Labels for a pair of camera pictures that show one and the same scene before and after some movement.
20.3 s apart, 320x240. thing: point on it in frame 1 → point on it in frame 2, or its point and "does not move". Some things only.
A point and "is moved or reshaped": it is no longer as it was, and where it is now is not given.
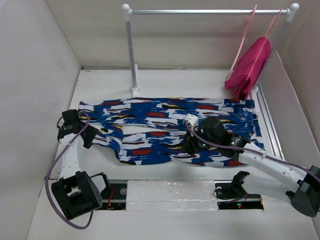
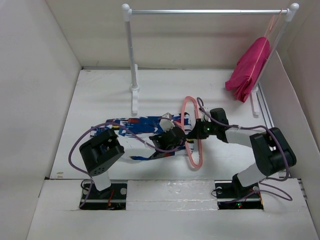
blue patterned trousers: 149,131 is moved or reshaped
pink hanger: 247,29 → 187,151
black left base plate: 114,197 does not move
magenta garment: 248,68 does not move
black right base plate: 231,196 does not move
